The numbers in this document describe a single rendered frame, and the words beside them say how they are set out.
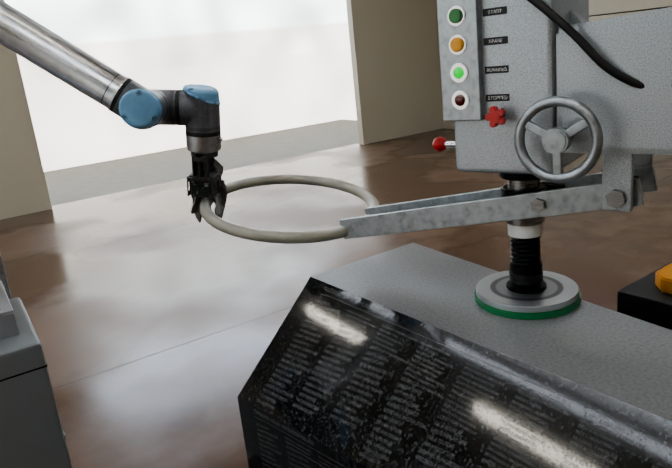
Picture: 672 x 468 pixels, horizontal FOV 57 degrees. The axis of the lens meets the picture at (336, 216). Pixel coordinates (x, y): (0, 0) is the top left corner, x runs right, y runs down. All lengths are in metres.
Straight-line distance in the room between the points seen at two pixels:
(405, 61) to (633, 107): 8.74
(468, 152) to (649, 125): 0.32
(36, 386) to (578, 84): 1.33
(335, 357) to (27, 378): 0.71
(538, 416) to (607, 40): 0.63
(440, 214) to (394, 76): 8.35
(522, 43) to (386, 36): 8.45
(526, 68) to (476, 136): 0.16
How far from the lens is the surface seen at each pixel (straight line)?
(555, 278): 1.45
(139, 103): 1.49
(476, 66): 1.20
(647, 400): 1.09
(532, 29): 1.17
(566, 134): 1.11
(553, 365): 1.16
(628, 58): 1.14
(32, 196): 7.73
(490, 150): 1.23
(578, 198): 1.24
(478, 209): 1.32
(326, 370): 1.44
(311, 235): 1.48
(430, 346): 1.28
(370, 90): 9.40
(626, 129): 1.16
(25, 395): 1.65
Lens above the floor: 1.43
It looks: 15 degrees down
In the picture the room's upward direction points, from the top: 6 degrees counter-clockwise
